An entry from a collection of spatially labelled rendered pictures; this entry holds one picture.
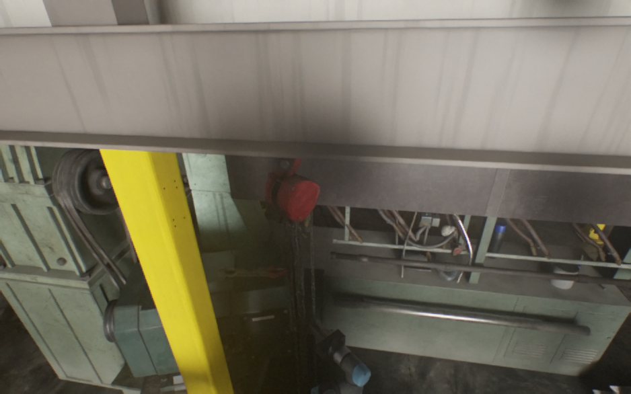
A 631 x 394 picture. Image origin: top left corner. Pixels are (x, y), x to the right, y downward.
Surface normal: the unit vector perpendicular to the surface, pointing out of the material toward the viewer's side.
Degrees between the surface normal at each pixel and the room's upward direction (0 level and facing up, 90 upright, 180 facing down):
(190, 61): 90
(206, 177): 90
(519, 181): 90
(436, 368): 0
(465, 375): 0
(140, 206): 90
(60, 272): 0
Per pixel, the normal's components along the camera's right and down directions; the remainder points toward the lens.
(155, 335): 0.18, 0.48
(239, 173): -0.17, 0.48
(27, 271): -0.02, -0.88
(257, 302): 0.11, -0.28
